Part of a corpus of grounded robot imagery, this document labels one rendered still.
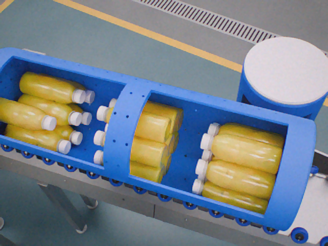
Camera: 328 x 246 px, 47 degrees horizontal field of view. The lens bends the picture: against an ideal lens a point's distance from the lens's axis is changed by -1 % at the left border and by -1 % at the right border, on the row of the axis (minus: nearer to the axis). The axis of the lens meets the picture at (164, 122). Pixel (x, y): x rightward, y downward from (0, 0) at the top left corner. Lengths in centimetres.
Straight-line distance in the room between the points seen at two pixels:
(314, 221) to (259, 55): 54
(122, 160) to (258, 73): 54
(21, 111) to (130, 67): 160
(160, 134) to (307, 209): 48
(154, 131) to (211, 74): 166
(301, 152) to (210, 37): 201
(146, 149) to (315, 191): 52
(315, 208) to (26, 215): 157
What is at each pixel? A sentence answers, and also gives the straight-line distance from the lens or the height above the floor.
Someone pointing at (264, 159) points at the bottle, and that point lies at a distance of 93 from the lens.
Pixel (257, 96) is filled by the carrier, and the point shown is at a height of 102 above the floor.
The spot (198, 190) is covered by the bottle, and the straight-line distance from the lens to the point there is 101.
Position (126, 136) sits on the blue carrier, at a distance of 91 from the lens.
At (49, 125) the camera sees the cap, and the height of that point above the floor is 111.
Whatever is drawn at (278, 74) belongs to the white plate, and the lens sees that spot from 126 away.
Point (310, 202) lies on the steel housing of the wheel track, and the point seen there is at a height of 93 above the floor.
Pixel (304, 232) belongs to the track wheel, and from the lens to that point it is 109.
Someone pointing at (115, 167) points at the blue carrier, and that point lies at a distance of 96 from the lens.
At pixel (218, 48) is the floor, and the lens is 274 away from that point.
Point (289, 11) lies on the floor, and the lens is 309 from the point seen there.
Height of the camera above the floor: 198
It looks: 57 degrees down
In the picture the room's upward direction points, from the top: 5 degrees counter-clockwise
